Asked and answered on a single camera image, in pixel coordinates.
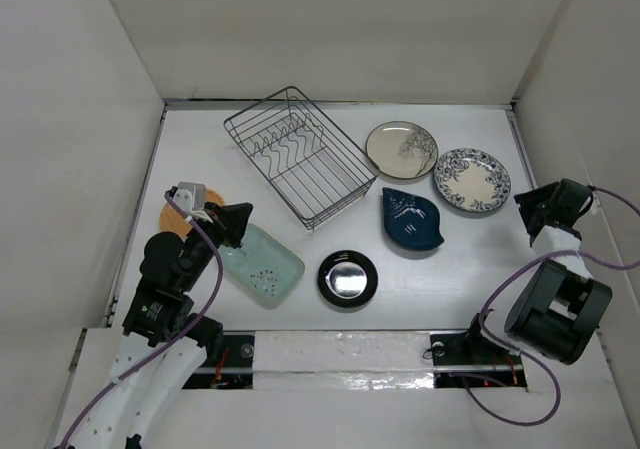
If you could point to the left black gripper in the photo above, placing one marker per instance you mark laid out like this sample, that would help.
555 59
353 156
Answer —
229 220

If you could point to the black round glossy plate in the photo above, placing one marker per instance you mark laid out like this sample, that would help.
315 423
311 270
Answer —
347 279

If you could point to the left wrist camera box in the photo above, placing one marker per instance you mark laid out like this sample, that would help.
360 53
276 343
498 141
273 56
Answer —
188 199

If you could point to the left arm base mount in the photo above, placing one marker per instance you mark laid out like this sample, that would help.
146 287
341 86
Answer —
227 359

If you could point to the grey wire dish rack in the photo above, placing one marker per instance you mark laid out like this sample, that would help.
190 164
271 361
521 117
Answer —
312 164

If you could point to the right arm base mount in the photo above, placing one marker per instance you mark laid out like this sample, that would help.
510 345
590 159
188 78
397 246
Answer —
467 359

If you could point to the light green rectangular tray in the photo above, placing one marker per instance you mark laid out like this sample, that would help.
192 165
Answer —
263 266

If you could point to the cream plate with tree pattern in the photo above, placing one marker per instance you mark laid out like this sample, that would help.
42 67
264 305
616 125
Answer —
402 150

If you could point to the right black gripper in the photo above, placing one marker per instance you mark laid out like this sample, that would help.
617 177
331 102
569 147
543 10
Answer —
527 199

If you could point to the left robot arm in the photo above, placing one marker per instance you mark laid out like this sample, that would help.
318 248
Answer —
163 339

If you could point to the blue floral rimmed plate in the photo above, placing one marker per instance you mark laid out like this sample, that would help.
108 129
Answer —
472 180

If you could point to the dark blue leaf-shaped dish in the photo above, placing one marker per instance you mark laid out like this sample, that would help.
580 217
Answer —
411 221

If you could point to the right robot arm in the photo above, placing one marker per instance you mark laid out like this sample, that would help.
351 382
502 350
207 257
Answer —
560 307

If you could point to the metal front rail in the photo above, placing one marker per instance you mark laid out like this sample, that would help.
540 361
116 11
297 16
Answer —
343 367

